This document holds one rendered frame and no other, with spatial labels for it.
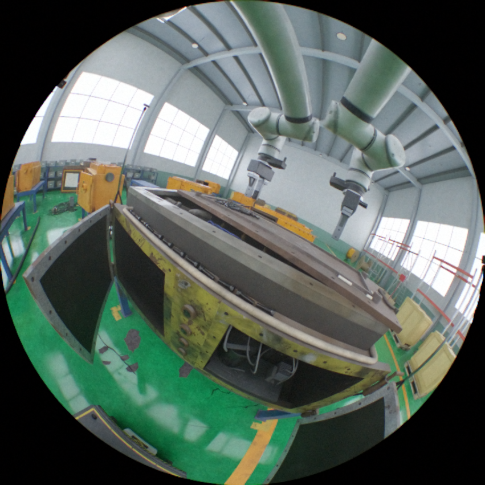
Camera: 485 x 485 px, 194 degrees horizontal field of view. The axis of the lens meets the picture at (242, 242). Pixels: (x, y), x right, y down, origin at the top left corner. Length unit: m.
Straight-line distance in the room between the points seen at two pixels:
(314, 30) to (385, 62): 7.65
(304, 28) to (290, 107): 7.69
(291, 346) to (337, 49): 8.38
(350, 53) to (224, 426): 9.57
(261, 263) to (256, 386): 0.64
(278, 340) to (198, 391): 1.21
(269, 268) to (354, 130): 0.40
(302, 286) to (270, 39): 0.55
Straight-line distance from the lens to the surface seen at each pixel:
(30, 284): 0.52
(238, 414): 1.57
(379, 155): 0.44
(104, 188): 2.68
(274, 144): 0.62
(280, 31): 0.39
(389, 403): 0.66
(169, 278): 0.47
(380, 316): 0.51
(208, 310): 0.40
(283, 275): 0.35
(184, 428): 1.50
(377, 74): 0.37
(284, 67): 0.39
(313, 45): 8.34
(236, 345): 0.65
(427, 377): 4.66
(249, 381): 0.80
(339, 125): 0.39
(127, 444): 1.26
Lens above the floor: 1.48
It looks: 19 degrees down
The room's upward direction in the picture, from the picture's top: 22 degrees clockwise
